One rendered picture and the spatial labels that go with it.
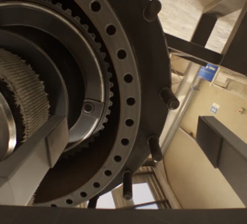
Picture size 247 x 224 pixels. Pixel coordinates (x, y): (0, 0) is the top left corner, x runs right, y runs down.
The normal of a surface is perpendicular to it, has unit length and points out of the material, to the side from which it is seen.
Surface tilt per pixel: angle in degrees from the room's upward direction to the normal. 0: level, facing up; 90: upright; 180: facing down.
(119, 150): 90
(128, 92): 90
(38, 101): 118
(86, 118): 90
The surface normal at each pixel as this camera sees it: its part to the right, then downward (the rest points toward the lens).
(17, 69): 0.78, -0.59
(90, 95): -0.02, 0.30
